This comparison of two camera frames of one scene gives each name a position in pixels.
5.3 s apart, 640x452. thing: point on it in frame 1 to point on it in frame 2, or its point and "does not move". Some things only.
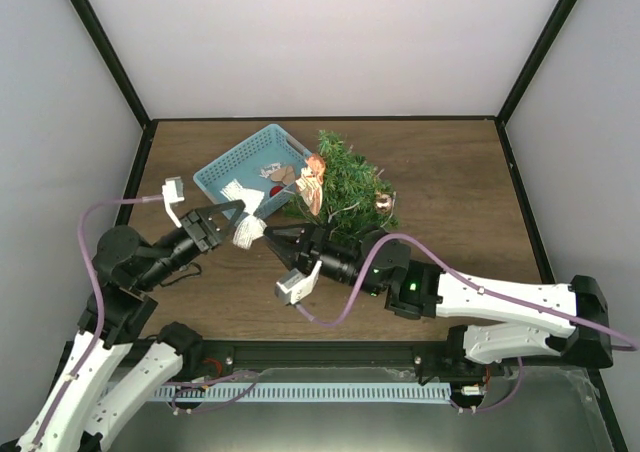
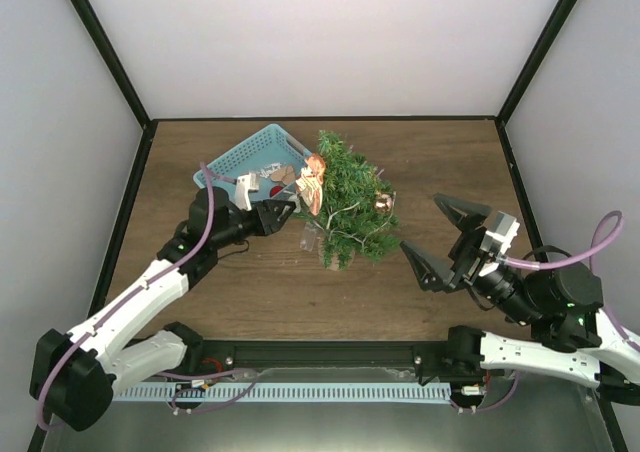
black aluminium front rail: [361, 355] does not move
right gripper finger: [288, 240] to [432, 274]
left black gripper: [204, 216] to [270, 224]
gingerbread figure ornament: [311, 182] does not move
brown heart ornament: [284, 175] does not move
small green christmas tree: [355, 198] does not move
